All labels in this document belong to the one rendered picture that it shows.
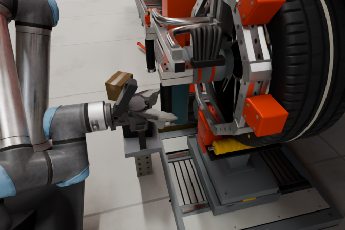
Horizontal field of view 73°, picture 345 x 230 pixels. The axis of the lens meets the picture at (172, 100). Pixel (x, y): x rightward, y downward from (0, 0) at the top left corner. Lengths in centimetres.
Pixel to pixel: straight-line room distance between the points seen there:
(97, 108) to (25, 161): 21
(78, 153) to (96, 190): 86
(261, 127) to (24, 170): 58
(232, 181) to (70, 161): 84
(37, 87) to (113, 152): 89
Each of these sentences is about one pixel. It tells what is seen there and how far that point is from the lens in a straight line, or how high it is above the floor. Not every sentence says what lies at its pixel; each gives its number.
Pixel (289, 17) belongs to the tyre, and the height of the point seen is 108.
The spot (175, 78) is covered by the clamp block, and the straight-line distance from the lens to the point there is 66.
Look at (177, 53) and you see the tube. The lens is 63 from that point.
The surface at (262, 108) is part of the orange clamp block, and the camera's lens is 65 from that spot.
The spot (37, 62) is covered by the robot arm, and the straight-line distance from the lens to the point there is 97.
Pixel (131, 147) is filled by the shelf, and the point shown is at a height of 45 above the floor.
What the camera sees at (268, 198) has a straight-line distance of 140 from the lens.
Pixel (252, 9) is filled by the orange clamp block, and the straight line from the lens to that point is 63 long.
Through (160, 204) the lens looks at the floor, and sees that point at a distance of 145.
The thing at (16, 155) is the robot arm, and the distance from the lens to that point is 68.
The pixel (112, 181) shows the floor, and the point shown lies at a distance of 157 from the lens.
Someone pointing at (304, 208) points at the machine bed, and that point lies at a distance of 152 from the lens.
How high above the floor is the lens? 127
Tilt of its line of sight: 37 degrees down
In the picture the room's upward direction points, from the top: straight up
